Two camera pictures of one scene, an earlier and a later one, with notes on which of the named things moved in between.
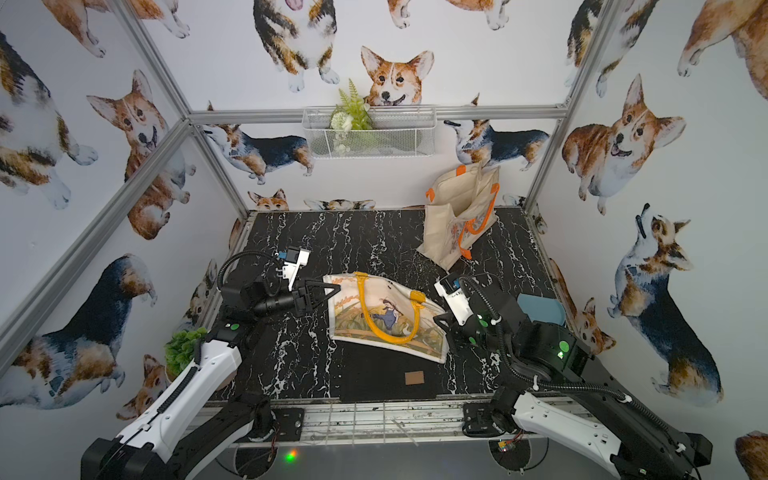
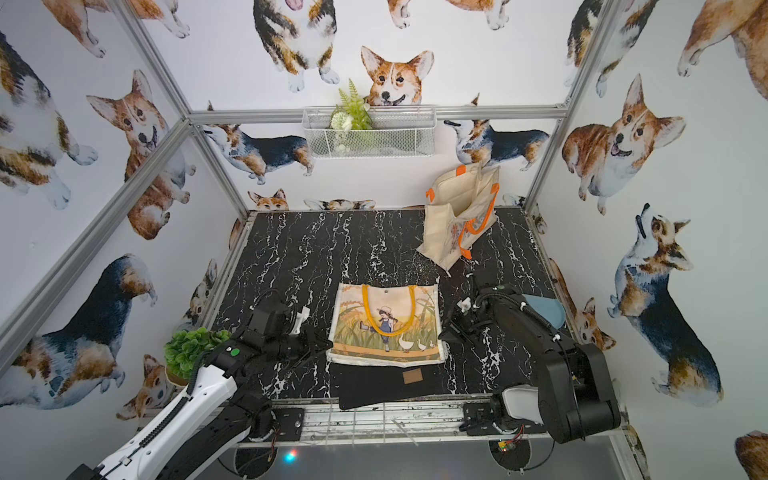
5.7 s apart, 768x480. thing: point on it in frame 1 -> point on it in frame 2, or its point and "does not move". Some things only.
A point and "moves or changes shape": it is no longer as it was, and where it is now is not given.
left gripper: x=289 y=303 -> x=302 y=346
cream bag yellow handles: x=378 y=311 moves or changes shape
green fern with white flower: x=351 y=114 does not move
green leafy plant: x=179 y=350 does not move
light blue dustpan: x=539 y=308 does not move
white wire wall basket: x=370 y=132 does not move
